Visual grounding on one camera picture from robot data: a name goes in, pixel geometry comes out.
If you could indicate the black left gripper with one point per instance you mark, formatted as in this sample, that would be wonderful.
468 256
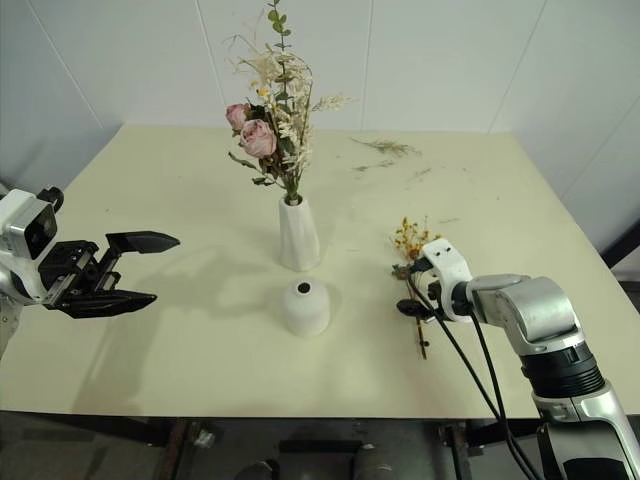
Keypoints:
75 272

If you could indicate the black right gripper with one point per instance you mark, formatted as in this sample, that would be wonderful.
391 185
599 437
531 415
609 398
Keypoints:
434 300

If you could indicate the yellow dried flower bouquet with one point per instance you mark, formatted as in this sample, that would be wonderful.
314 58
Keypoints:
412 240

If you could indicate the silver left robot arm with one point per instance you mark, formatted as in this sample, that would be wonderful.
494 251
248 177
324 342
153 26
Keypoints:
9 295

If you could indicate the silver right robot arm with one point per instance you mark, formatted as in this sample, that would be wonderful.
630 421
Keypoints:
550 340

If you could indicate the pink rose dried flower bouquet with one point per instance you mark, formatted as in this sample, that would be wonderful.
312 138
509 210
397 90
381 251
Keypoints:
280 120

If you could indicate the short round white vase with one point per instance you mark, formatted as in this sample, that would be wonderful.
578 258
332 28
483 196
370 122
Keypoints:
306 307

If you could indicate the tall faceted white vase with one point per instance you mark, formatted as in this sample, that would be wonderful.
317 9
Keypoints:
299 240

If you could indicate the loose dried green sprig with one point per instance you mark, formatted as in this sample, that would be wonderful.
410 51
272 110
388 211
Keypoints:
372 166
387 146

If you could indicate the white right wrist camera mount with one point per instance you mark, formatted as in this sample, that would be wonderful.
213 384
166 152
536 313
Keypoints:
450 265

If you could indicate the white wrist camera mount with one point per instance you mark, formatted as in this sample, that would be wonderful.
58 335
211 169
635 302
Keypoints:
450 265
22 215

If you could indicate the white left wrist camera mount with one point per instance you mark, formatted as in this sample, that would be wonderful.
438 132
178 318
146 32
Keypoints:
22 215

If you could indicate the black metal table frame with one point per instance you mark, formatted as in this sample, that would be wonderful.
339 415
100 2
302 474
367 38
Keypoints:
100 425

